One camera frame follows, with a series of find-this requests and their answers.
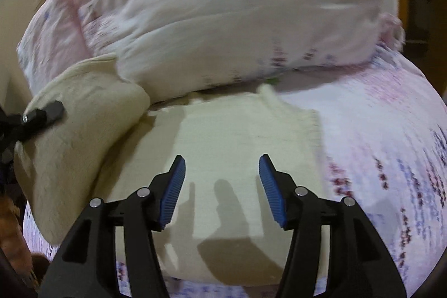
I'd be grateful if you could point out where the pink floral bedsheet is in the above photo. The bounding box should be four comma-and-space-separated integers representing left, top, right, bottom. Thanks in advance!
21, 43, 447, 298

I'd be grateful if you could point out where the large pink floral pillow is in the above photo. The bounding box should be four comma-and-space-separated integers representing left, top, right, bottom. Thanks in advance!
75, 0, 406, 103

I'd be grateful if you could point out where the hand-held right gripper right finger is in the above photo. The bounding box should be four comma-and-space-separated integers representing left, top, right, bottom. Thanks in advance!
258, 154, 407, 298

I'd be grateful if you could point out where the pink and blue floral pillow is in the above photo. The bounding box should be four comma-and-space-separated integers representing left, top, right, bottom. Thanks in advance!
16, 0, 119, 92

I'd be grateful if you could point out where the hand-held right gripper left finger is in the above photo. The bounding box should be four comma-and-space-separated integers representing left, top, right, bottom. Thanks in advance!
41, 155, 186, 298

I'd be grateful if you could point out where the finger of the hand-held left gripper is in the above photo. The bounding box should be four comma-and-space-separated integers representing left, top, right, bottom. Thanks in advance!
0, 101, 65, 145

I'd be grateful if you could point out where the cream cable-knit cardigan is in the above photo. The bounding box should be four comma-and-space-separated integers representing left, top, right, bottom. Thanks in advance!
14, 54, 324, 286

